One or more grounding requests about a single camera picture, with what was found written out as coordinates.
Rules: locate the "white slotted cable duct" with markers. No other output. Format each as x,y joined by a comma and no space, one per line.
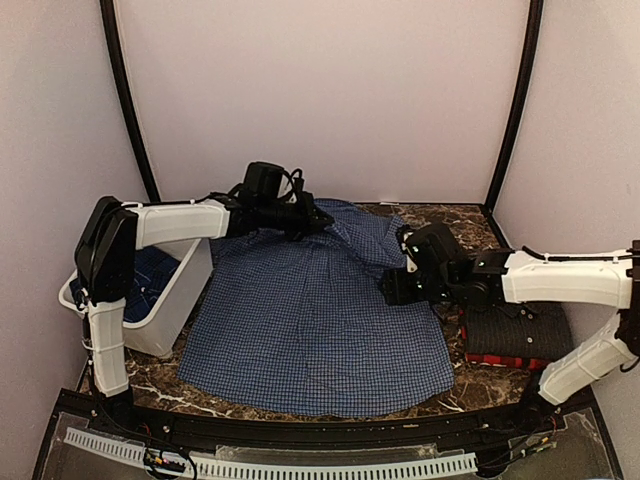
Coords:
254,463

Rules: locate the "folded black striped shirt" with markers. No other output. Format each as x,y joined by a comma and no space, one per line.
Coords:
535,330

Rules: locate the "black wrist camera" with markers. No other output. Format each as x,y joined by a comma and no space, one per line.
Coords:
270,182
428,247

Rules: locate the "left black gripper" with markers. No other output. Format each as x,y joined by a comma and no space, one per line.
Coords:
308,220

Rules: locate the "folded red plaid shirt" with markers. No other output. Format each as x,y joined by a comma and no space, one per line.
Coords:
531,364

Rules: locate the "blue checked long sleeve shirt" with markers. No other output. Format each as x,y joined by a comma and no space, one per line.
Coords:
302,327

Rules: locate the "left black frame post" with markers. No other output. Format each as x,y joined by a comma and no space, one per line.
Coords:
123,90

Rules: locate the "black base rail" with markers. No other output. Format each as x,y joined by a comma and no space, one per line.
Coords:
572,444

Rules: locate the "black frame post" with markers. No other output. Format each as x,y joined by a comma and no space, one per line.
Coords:
123,90
516,111

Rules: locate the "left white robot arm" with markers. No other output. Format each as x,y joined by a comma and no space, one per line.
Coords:
105,256

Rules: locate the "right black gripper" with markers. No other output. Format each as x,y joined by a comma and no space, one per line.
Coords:
396,291

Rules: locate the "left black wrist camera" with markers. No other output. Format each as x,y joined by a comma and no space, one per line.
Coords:
270,182

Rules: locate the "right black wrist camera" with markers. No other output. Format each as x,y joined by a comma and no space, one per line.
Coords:
428,247

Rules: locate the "dark blue plaid shirt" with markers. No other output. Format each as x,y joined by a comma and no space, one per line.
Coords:
153,269

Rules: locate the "right black frame post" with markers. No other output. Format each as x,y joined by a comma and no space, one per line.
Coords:
516,111

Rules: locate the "white plastic bin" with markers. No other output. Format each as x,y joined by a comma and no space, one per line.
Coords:
157,334

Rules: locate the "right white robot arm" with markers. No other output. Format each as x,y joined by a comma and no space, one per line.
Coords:
496,277

